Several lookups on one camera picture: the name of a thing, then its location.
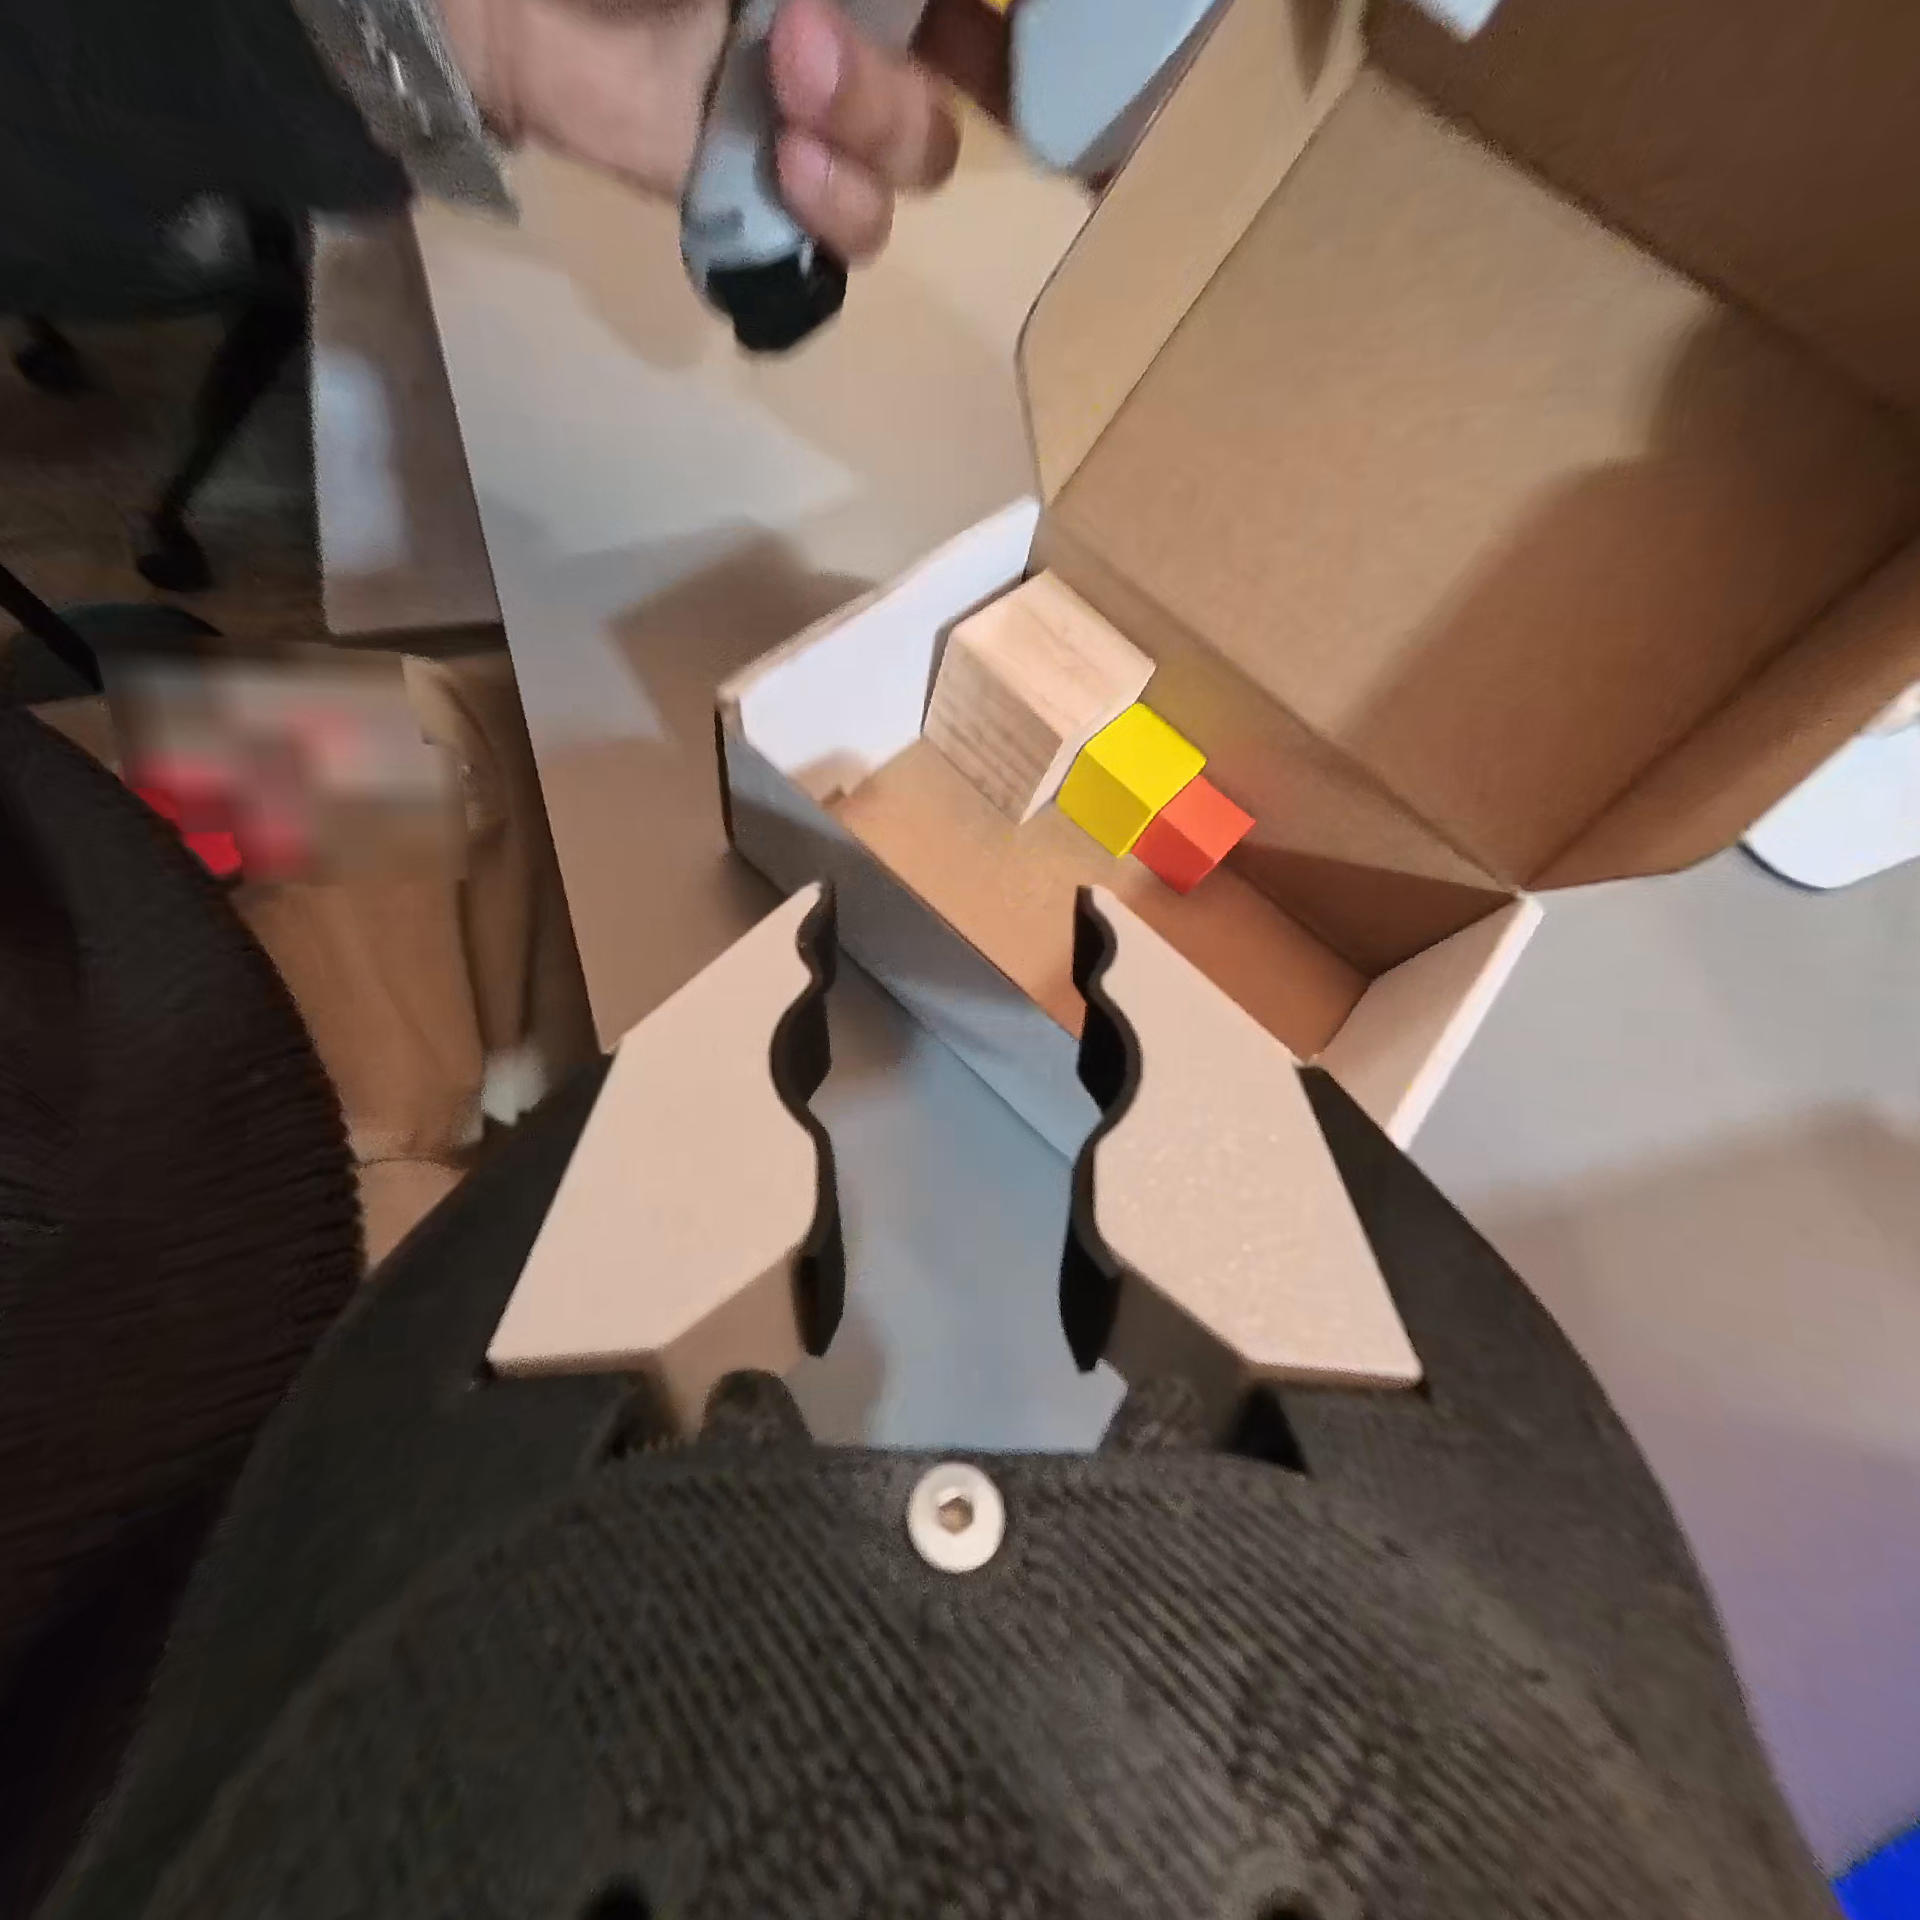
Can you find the large wooden cube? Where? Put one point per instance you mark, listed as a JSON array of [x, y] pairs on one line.
[[1022, 697]]

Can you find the silver wristwatch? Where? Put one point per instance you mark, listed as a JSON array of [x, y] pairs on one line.
[[404, 102]]

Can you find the blue plastic bin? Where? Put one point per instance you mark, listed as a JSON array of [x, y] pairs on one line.
[[1884, 1882]]

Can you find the brown cardboard box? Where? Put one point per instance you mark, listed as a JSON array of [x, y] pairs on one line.
[[385, 988]]

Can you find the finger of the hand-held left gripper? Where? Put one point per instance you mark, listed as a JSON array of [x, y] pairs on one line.
[[1095, 61]]

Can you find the black office chair base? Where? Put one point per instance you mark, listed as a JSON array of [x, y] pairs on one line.
[[195, 448]]

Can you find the white cardboard mailer box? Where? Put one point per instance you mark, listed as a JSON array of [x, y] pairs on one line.
[[1425, 524]]

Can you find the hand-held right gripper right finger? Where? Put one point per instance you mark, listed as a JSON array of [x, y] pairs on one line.
[[1245, 1200]]

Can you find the medium yellow cube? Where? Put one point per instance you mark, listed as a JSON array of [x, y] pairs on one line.
[[1124, 771]]

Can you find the person's left hand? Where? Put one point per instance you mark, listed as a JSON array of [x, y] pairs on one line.
[[602, 74]]

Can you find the small orange-red cube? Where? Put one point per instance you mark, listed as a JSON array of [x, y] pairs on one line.
[[1192, 831]]

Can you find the person's dark sweater torso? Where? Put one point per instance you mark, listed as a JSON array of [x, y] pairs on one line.
[[135, 1200]]

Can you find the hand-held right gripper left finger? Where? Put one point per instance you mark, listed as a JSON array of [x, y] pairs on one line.
[[661, 1182]]

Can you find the grey desk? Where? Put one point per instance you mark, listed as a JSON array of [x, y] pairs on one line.
[[1725, 1274]]

